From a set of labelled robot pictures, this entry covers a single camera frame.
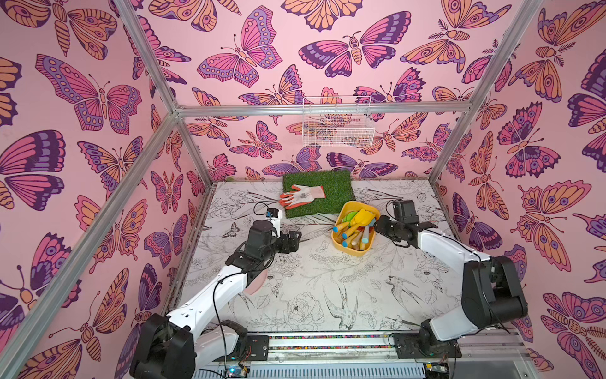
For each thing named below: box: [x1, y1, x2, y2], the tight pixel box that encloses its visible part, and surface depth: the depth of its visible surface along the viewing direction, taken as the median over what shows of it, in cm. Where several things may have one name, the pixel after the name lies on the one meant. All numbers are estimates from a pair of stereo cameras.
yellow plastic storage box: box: [330, 200, 381, 257], surface depth 99 cm
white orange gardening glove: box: [279, 184, 327, 210], surface depth 111 cm
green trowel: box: [342, 211, 358, 228], surface depth 105 cm
